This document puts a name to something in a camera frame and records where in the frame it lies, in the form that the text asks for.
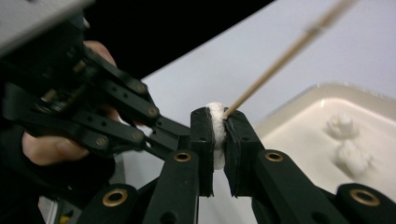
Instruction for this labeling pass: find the white rectangular tray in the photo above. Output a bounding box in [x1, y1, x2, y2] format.
[253, 81, 396, 203]

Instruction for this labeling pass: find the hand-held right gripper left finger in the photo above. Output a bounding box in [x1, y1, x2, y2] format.
[142, 106, 217, 224]

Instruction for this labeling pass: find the white marshmallow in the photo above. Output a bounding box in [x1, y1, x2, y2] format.
[324, 113, 361, 140]
[333, 141, 374, 177]
[205, 101, 228, 171]

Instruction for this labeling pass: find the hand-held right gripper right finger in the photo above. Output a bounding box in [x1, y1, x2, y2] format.
[222, 110, 351, 224]

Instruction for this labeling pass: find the wooden skewer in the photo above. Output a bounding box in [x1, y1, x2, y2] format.
[221, 0, 358, 120]

